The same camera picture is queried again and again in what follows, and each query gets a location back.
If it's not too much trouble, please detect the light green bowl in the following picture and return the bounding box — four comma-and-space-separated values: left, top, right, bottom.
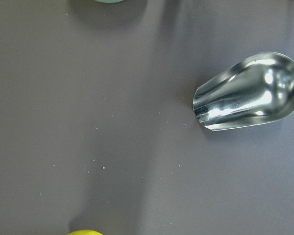
95, 0, 123, 3

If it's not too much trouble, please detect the metal ice scoop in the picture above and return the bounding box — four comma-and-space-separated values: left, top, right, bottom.
192, 52, 294, 131

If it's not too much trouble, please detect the yellow lemon outer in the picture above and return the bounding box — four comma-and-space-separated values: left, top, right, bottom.
67, 230, 102, 235

